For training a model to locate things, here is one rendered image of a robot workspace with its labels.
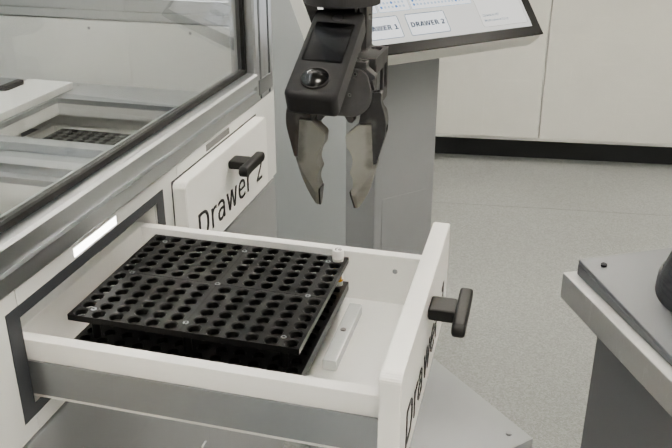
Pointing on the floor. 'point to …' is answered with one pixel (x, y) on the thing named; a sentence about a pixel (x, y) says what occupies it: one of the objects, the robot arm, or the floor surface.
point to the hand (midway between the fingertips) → (335, 196)
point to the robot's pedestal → (621, 378)
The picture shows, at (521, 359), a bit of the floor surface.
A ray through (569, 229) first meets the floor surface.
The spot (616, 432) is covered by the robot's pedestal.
